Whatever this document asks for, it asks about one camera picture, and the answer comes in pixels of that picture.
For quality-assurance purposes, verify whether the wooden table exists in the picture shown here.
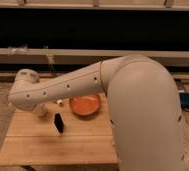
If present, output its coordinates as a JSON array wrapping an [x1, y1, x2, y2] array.
[[0, 98, 117, 166]]

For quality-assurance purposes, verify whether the blue box on floor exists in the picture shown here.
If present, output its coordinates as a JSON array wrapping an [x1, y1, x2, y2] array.
[[179, 92, 189, 108]]

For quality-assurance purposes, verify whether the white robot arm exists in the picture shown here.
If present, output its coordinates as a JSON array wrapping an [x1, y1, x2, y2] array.
[[9, 55, 185, 171]]

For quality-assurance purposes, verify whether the wooden upper rail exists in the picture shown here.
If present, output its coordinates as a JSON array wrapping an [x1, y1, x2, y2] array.
[[0, 0, 189, 11]]

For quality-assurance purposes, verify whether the black upright eraser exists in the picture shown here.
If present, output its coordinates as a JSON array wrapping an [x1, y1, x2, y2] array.
[[54, 113, 64, 133]]

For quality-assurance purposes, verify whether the wooden rail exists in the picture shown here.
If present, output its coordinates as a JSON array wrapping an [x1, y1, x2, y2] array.
[[0, 48, 189, 67], [0, 0, 189, 11]]

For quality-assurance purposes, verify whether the wooden lower rail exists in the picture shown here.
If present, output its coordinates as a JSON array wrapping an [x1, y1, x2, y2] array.
[[0, 48, 189, 67]]

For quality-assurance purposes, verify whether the orange plastic bowl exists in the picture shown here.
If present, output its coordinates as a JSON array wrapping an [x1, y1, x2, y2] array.
[[69, 94, 101, 116]]

